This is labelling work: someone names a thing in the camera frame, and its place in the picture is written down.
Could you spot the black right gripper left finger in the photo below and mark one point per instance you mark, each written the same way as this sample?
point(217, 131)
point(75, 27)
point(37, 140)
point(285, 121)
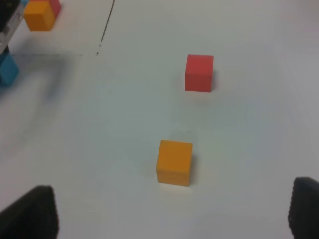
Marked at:
point(33, 216)

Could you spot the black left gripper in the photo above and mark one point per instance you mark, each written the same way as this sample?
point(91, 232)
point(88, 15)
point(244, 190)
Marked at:
point(11, 16)

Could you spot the red template cube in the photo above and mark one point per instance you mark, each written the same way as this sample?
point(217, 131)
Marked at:
point(56, 7)

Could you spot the orange template cube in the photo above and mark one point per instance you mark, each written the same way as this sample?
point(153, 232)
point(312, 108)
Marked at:
point(39, 16)

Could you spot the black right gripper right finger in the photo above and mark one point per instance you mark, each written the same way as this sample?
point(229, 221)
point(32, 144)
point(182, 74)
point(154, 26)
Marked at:
point(303, 215)

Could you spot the blue cube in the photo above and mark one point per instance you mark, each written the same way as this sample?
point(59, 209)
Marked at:
point(8, 70)

